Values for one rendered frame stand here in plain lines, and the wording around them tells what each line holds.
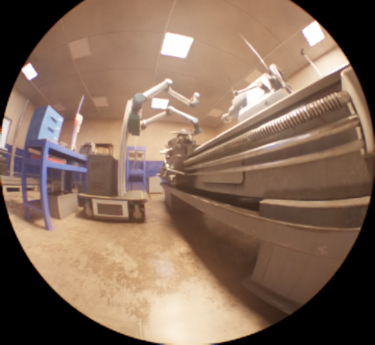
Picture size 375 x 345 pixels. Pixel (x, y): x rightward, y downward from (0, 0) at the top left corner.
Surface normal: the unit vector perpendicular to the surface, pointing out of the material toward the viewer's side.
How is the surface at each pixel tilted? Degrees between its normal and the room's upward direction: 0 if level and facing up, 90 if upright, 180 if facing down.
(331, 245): 90
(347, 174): 90
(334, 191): 90
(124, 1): 180
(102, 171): 90
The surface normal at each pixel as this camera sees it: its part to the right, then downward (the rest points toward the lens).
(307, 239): -0.94, -0.04
